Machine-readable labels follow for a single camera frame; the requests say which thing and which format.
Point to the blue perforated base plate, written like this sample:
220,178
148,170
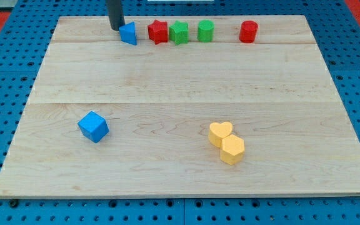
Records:
23,43

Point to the yellow heart block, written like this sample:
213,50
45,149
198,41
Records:
218,131

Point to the blue triangle block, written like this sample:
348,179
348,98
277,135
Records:
127,33

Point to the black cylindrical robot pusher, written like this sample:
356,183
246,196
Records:
115,14

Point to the blue cube block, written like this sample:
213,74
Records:
93,126

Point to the red star block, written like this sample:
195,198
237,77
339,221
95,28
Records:
158,31

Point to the yellow hexagon block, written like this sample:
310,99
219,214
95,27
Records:
232,149

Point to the green cylinder block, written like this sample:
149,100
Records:
205,31

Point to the light wooden board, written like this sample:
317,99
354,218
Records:
158,102

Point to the red cylinder block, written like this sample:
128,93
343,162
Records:
248,31

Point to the green star block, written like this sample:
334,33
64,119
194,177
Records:
179,32

